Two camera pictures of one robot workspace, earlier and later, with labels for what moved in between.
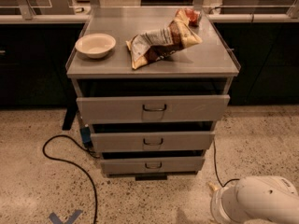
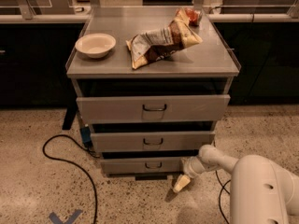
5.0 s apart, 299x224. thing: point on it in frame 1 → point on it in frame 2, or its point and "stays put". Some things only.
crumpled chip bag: (153, 45) stays put
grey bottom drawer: (147, 165) stays put
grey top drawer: (102, 109) stays put
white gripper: (217, 203) → (191, 169)
